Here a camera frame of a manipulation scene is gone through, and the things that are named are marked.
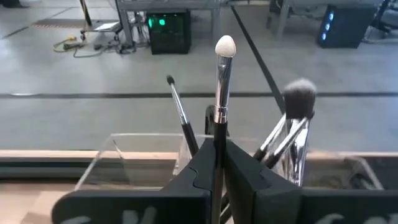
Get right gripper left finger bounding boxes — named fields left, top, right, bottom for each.
left=51, top=138, right=216, bottom=224

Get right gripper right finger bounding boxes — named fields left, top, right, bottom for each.
left=223, top=139, right=398, bottom=224

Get silver-ferrule black makeup brush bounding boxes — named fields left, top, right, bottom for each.
left=252, top=113, right=289, bottom=162

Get thin black makeup brush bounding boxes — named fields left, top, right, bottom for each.
left=165, top=74, right=200, bottom=157

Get large fluffy black makeup brush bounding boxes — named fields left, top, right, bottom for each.
left=264, top=77, right=317, bottom=170

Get thick-handled pale-tip makeup brush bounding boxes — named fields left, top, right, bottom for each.
left=210, top=34, right=237, bottom=224

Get clear acrylic brush organizer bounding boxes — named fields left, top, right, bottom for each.
left=73, top=133, right=385, bottom=191

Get black computer tower green LEDs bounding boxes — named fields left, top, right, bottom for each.
left=146, top=8, right=193, bottom=56

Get grey wheeled cart base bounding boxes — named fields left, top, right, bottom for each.
left=80, top=20, right=123, bottom=43

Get black computer tower blue LEDs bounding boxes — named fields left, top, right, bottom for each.
left=315, top=3, right=379, bottom=49

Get yellow-black striped pole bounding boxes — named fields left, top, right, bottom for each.
left=78, top=0, right=94, bottom=27

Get black aluminium table frame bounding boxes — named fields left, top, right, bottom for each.
left=0, top=157, right=398, bottom=190

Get tangled floor cables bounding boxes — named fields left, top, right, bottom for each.
left=52, top=34, right=137, bottom=59

